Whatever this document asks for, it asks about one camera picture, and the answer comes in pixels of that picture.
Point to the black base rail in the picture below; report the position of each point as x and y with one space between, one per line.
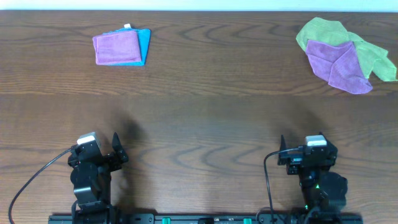
147 218

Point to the purple microfiber cloth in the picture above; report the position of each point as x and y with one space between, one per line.
338 66

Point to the folded purple cloth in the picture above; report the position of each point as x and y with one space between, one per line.
117 47

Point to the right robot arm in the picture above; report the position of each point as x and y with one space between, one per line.
324 192

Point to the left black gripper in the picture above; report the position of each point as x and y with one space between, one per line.
109 157

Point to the green microfiber cloth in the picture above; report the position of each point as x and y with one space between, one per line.
372 59

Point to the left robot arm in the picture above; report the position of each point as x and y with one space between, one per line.
91 179

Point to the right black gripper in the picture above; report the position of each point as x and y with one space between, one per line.
300 159

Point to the folded blue cloth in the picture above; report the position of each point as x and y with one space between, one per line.
143 39

